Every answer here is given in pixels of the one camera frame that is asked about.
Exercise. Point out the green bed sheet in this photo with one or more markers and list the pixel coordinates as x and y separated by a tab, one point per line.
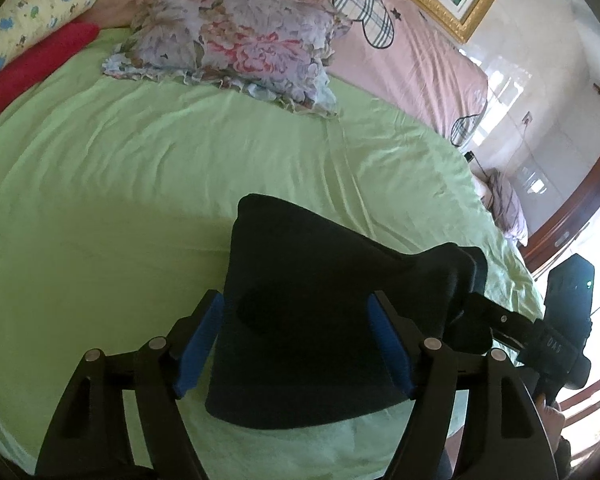
130	185

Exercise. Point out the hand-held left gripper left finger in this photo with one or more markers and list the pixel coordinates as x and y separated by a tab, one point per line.
200	345

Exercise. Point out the brown wooden frame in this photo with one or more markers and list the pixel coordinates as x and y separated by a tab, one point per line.
580	205

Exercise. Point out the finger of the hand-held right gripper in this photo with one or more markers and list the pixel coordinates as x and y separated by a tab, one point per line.
500	317

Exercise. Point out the floral ruffled pillow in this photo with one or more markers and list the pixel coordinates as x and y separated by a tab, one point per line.
230	35

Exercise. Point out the yellow printed pillow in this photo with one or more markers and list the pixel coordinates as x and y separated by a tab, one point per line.
30	5

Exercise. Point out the red pillow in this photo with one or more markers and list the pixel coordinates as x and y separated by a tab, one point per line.
30	70

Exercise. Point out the wall socket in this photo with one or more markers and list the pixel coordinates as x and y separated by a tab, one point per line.
528	119

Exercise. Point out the pink heart print quilt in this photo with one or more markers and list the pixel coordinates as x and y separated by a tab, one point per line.
405	70

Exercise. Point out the striped cloth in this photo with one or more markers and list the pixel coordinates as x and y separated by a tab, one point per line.
507	205

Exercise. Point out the black pants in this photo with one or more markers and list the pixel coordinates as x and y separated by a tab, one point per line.
305	310

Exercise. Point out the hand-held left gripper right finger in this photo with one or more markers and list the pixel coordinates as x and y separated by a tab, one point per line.
392	345

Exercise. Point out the person's right hand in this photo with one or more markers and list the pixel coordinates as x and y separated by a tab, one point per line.
551	417

